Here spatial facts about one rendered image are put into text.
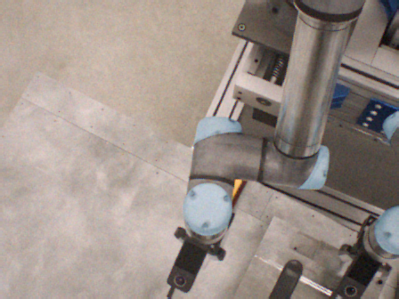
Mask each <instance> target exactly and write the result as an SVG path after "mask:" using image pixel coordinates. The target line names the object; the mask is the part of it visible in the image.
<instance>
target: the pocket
mask: <svg viewBox="0 0 399 299"><path fill-rule="evenodd" d="M320 245H321V243H320V241H319V240H318V239H317V238H313V237H312V236H309V235H307V234H306V233H304V232H302V231H298V232H297V235H296V236H295V237H294V240H293V241H292V244H291V247H290V248H289V249H292V250H294V251H297V252H298V253H300V254H302V255H303V256H306V257H308V258H309V259H312V260H313V259H314V257H315V255H316V252H317V251H318V249H319V246H320Z"/></svg>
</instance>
